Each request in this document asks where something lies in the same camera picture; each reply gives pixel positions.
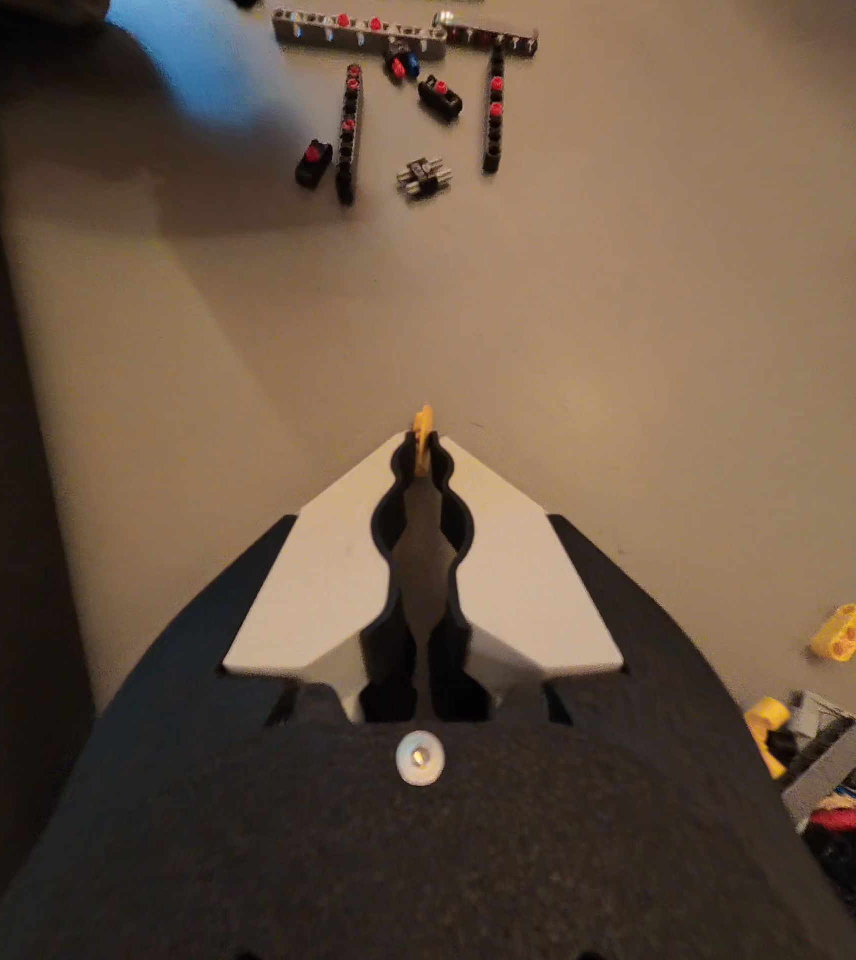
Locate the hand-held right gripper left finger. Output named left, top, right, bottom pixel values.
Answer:
left=222, top=430, right=419, bottom=721

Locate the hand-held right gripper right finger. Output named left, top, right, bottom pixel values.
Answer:
left=428, top=433, right=626, bottom=710

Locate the yellow panel black connector assembly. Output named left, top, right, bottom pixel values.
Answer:
left=412, top=403, right=437, bottom=479

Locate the yellow two-hole brick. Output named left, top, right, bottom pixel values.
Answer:
left=808, top=603, right=856, bottom=663

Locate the pile of yellow black bricks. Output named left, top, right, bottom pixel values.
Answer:
left=743, top=690, right=856, bottom=960

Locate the black grey connector piece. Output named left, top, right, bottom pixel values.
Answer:
left=395, top=155, right=454, bottom=201

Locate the group of black pinned beams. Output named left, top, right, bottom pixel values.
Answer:
left=270, top=0, right=540, bottom=207

